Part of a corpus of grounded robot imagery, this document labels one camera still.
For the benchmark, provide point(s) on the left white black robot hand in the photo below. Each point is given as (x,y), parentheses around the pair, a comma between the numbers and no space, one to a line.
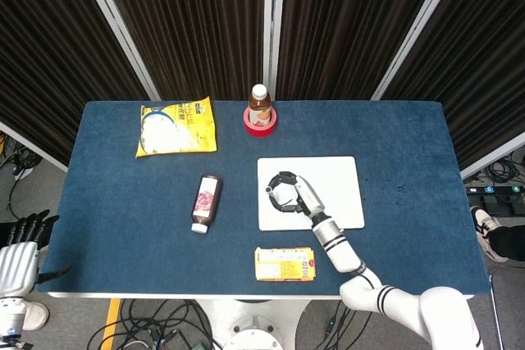
(16,264)

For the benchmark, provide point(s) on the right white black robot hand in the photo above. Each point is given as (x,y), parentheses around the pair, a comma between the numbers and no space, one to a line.
(307,196)

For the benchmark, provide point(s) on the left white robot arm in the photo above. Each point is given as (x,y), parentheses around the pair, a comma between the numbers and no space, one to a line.
(12,321)

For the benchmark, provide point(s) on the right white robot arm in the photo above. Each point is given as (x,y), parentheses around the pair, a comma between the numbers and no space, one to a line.
(342,253)

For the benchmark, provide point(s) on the white rectangular board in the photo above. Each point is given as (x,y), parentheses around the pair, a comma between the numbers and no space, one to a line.
(336,178)

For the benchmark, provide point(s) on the yellow cardboard box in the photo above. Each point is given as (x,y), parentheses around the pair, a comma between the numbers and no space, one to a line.
(283,266)

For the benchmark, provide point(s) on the red tape roll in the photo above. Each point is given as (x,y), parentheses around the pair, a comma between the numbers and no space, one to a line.
(256,130)

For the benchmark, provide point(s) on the dark sauce bottle pink label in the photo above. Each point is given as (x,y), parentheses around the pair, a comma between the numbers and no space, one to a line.
(206,202)

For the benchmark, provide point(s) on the brown tea bottle white cap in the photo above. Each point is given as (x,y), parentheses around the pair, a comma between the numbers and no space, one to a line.
(259,106)

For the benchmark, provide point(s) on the yellow floor tape strip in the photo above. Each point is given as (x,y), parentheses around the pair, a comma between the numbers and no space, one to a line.
(110,325)

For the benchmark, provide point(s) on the blue felt table mat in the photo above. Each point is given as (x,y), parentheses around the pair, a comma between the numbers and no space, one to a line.
(123,210)

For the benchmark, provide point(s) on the yellow snack bag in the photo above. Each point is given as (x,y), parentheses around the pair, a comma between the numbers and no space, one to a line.
(176,133)

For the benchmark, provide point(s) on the dark ribbed partition panel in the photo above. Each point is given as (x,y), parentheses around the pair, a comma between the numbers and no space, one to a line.
(49,59)
(348,26)
(484,79)
(197,26)

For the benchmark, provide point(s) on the white black sneaker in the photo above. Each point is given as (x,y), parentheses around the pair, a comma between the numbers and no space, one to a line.
(484,227)

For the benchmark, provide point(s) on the black power strip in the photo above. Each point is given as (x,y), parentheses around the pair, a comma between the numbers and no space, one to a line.
(496,189)

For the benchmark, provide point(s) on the black trouser leg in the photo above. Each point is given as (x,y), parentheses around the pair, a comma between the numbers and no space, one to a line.
(510,243)

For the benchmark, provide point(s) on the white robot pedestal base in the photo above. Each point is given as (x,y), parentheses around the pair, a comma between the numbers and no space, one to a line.
(254,321)

